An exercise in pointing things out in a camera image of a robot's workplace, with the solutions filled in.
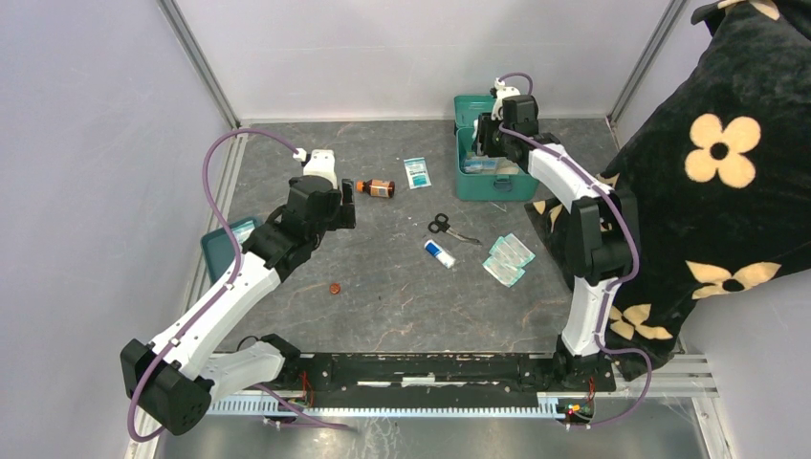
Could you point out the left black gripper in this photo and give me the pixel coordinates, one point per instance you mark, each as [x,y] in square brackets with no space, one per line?
[346,211]

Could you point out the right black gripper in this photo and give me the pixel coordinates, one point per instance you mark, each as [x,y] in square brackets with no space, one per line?
[485,126]

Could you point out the brown medicine bottle orange cap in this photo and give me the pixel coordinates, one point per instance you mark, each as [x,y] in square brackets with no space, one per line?
[376,188]

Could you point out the blue cotton swab packet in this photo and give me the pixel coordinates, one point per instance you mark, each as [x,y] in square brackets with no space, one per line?
[505,167]

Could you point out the small teal wipe sachet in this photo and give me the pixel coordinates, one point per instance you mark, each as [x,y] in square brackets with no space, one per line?
[416,173]

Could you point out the white blue ointment tube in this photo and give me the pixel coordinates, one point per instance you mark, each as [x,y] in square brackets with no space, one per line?
[439,253]

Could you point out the black handled scissors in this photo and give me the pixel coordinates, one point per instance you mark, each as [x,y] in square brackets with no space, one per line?
[440,223]

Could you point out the teal plastic tray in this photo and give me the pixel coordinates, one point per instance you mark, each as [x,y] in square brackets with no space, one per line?
[217,249]

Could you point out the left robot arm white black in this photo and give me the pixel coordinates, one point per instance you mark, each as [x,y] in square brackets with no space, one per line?
[176,377]

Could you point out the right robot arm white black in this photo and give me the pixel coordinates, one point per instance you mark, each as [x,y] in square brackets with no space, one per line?
[599,247]

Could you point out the green medicine kit box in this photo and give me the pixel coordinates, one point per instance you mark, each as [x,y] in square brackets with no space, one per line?
[482,178]

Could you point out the teal bandage strips stack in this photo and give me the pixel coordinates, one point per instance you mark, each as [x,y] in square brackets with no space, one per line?
[507,260]

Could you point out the black floral cloth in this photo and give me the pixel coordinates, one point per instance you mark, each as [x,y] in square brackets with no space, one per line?
[721,175]

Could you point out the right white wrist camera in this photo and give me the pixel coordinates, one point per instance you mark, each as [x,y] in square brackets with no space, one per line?
[500,92]

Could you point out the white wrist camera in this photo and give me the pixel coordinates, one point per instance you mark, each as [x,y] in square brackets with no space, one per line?
[318,163]
[500,92]

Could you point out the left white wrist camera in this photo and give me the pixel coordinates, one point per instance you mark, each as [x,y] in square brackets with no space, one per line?
[318,163]

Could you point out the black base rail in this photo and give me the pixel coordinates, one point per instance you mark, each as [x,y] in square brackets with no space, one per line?
[439,380]

